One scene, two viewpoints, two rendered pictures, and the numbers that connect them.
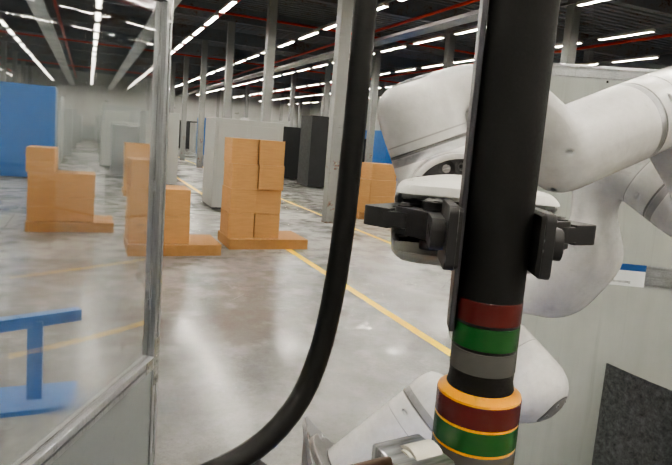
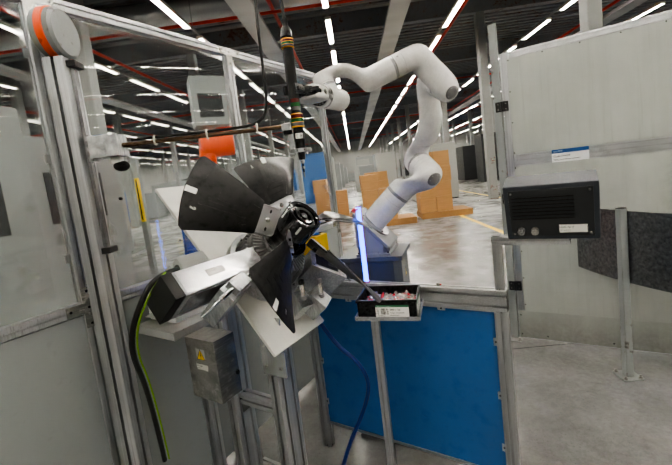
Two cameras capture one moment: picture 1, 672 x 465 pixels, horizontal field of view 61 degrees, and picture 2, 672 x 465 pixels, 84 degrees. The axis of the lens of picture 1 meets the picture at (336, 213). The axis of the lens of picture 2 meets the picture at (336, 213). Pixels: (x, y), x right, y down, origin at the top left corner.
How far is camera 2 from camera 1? 1.14 m
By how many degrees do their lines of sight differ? 27
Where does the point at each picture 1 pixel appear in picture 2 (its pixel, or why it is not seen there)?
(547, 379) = (427, 167)
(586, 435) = (571, 249)
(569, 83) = (520, 59)
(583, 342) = not seen: hidden behind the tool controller
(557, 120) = (355, 72)
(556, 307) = (422, 139)
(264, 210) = (441, 193)
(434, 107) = (319, 77)
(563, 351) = not seen: hidden behind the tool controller
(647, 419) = not seen: hidden behind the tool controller
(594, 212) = (423, 101)
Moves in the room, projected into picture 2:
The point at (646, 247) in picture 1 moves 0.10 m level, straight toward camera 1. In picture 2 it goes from (586, 135) to (578, 136)
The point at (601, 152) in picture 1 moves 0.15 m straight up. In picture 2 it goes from (371, 76) to (366, 35)
